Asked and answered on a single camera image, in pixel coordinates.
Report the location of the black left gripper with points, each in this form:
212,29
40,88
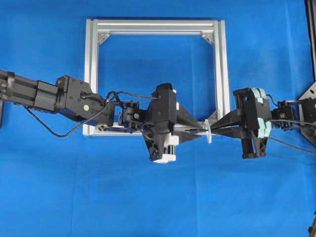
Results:
160,117

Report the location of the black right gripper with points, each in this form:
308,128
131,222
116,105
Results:
250,123

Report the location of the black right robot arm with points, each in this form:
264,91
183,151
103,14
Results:
289,115

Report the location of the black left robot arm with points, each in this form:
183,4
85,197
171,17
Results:
74,99

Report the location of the blue table mat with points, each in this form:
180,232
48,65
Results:
90,186

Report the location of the square aluminium extrusion frame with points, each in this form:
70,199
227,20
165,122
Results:
212,31

